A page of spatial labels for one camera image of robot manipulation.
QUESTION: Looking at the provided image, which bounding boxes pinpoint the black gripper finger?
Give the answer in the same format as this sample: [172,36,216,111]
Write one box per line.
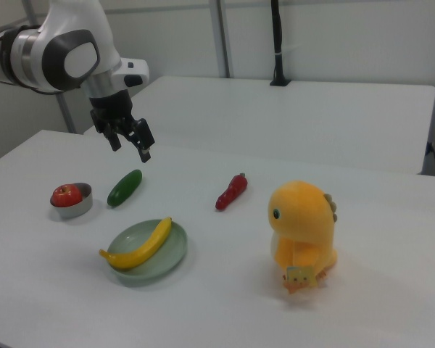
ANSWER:
[128,117,157,164]
[106,123,124,153]

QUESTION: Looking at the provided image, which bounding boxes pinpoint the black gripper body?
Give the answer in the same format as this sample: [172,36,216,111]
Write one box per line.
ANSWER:
[88,89,136,136]

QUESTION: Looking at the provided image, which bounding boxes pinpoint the green cucumber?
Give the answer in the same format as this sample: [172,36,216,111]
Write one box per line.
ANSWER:
[107,169,144,209]

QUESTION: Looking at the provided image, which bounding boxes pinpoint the small metal bowl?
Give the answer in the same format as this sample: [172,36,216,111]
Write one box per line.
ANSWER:
[50,182,94,220]

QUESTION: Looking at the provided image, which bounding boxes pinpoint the red apple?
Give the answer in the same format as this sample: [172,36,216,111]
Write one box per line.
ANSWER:
[51,183,84,208]

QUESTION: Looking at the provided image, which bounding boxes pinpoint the red chili pepper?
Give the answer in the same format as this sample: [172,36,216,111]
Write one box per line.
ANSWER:
[214,172,249,211]

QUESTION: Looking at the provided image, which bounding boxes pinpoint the yellow banana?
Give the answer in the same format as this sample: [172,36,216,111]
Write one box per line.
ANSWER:
[98,216,173,270]

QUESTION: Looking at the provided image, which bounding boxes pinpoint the pale green plate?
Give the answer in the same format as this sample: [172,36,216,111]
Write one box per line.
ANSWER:
[106,219,189,289]

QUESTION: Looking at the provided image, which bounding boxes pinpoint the white neighbouring table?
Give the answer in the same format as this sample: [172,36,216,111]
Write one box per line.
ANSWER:
[82,75,435,175]

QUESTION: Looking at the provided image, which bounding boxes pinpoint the black pole with clamp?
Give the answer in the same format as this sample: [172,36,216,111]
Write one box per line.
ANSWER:
[268,0,292,88]

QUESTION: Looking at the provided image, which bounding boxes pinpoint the orange plush dinosaur toy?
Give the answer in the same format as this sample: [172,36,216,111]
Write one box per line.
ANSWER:
[268,179,339,288]

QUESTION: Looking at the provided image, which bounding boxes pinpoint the grey aluminium frame post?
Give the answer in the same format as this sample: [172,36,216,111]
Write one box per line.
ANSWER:
[212,0,233,79]
[55,91,78,134]

